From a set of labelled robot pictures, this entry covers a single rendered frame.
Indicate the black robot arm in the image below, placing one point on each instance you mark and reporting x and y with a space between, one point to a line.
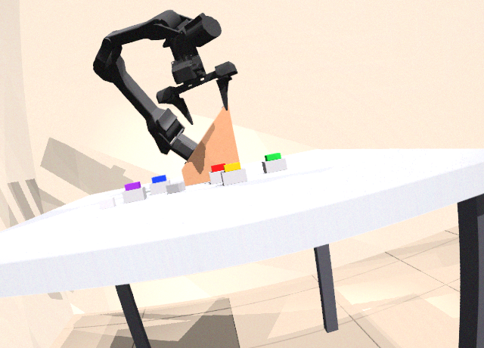
183 34

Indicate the green button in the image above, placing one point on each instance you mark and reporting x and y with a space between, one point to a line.
274 163

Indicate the red button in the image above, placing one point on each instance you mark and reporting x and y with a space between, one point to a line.
215 175

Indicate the blue button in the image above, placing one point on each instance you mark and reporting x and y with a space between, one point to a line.
158 185

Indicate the purple button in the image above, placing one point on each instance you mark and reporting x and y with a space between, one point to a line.
134 192

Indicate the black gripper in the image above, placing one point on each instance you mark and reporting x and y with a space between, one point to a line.
223 73

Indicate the yellow button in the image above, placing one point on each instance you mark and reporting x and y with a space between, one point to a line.
233 174

